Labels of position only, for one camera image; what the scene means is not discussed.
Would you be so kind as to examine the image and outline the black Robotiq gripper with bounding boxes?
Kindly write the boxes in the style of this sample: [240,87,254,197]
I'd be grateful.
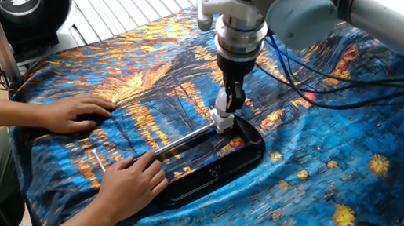
[208,53,257,117]

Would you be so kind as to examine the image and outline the white light bulb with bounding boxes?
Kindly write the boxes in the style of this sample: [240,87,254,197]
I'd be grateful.
[212,86,236,119]

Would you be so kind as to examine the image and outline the person's right forearm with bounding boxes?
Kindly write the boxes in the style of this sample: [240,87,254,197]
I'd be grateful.
[47,193,127,226]

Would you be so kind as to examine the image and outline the person's right hand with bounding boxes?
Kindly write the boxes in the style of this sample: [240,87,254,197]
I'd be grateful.
[93,143,174,226]

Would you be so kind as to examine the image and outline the person's left hand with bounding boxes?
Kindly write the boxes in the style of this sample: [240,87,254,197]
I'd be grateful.
[35,86,118,143]

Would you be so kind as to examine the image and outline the white lamp socket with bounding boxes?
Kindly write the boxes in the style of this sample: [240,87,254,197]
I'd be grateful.
[205,107,237,137]

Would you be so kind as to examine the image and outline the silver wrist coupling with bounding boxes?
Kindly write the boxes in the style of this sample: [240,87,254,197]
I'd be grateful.
[210,14,270,66]

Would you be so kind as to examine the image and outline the silver lamp rod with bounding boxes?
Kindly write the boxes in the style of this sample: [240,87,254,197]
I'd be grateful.
[133,113,214,171]

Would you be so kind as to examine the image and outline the blue orange painted tablecloth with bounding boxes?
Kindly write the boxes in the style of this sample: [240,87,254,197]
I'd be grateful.
[0,0,404,226]

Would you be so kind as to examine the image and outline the small silver stick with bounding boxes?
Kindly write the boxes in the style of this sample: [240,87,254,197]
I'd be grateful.
[88,148,111,174]

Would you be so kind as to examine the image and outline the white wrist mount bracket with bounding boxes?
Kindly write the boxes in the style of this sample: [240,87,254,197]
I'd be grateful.
[191,0,268,40]

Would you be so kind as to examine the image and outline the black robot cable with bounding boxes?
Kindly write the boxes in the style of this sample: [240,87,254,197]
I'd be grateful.
[259,35,404,121]
[252,55,404,108]

